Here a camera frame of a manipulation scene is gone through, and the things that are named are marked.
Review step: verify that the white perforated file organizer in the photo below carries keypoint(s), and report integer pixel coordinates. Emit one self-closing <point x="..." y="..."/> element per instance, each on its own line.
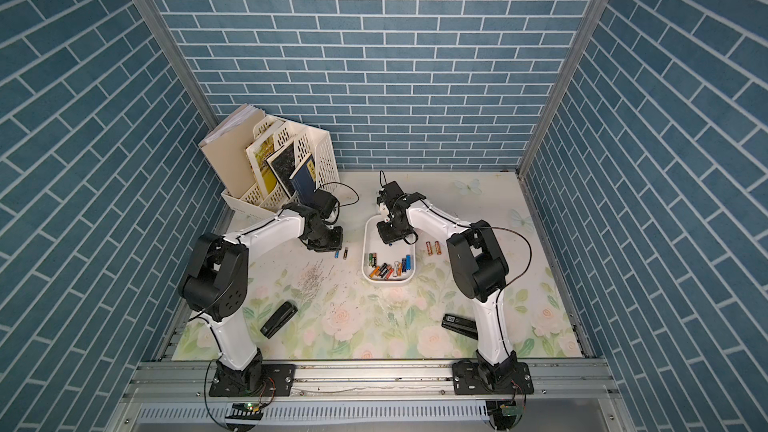
<point x="308" y="140"/>

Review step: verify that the yellow cover book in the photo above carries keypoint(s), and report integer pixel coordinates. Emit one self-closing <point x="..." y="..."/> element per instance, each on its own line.
<point x="262" y="147"/>

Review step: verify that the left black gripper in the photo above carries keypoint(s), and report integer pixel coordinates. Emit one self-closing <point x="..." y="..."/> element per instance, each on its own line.
<point x="335" y="245"/>

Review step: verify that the white plastic storage box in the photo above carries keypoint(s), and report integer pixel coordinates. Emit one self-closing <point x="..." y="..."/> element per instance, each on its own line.
<point x="384" y="264"/>

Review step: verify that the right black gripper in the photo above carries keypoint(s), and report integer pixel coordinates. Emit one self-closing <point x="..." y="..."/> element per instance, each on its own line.
<point x="386" y="237"/>

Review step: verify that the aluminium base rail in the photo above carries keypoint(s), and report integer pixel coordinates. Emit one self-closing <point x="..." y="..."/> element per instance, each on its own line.
<point x="570" y="395"/>

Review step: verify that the black stapler right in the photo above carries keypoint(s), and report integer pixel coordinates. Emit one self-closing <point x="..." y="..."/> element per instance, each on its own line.
<point x="460" y="325"/>

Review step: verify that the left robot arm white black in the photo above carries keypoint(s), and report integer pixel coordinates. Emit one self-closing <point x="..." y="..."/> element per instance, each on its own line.
<point x="215" y="281"/>

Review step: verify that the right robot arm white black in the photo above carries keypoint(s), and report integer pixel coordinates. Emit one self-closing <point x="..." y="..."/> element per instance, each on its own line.
<point x="479" y="267"/>

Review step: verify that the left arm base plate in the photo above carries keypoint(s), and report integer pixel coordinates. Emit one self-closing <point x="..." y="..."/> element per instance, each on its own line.
<point x="260" y="381"/>

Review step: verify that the dark blue book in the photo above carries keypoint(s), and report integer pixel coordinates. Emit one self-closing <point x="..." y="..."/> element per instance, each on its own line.
<point x="303" y="179"/>

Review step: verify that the white vented cable duct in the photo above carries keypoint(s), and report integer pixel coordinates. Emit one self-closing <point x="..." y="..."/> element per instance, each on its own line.
<point x="316" y="413"/>

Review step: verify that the black stapler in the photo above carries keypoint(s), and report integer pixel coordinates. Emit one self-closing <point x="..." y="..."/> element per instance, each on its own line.
<point x="460" y="325"/>
<point x="279" y="318"/>

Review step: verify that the black stapler left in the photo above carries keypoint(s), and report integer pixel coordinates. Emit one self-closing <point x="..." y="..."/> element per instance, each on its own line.
<point x="279" y="318"/>

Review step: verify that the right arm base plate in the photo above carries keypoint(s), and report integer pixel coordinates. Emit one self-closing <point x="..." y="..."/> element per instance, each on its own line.
<point x="468" y="380"/>

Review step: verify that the black cover book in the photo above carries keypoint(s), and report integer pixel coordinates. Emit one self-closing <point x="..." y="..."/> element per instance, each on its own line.
<point x="283" y="163"/>

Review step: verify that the beige paper folder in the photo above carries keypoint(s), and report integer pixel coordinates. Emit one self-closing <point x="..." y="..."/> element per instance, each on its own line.
<point x="225" y="149"/>

